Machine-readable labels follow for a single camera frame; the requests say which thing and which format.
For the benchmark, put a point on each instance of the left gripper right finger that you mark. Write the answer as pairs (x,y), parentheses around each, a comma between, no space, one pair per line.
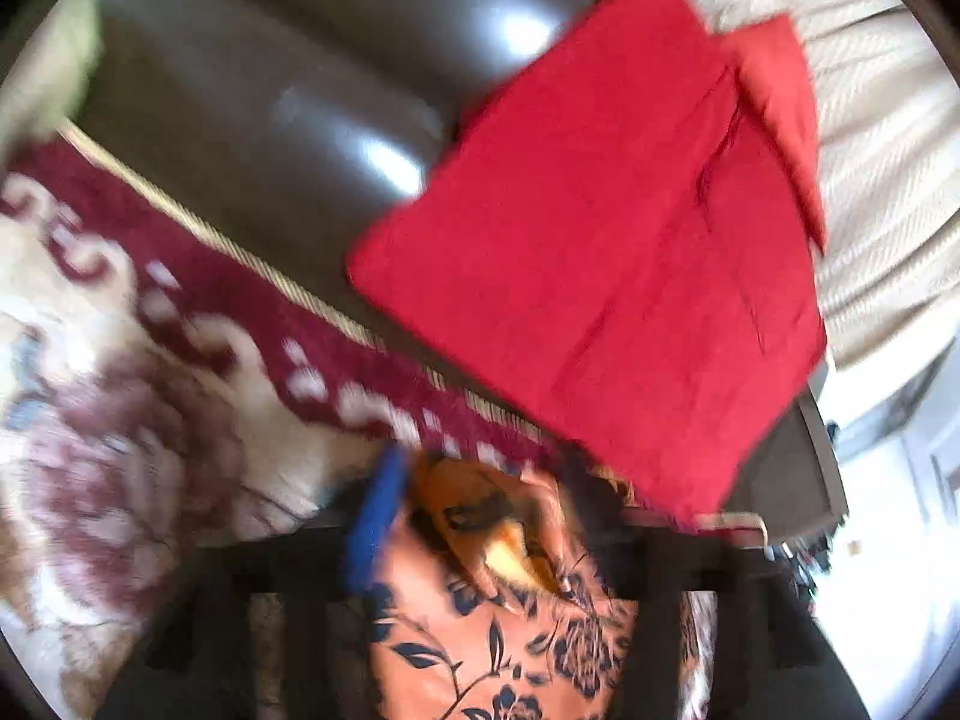
(771,659)

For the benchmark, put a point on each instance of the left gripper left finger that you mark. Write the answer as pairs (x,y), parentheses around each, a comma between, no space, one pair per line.
(196,658)

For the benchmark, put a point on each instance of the orange floral blouse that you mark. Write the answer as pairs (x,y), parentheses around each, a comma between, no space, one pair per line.
(485,604)

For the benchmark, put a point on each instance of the floral maroon sofa mat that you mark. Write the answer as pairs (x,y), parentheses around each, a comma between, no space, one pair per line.
(163,392)

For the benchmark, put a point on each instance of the red folded blanket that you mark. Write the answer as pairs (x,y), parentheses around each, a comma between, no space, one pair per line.
(614,247)

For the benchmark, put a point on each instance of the beige dotted curtain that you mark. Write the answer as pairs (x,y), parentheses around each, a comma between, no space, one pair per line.
(888,122)

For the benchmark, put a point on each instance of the brown leather sofa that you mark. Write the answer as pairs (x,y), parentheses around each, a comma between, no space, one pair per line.
(291,127)

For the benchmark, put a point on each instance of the red pillow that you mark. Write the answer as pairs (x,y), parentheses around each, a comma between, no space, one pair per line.
(772,69)

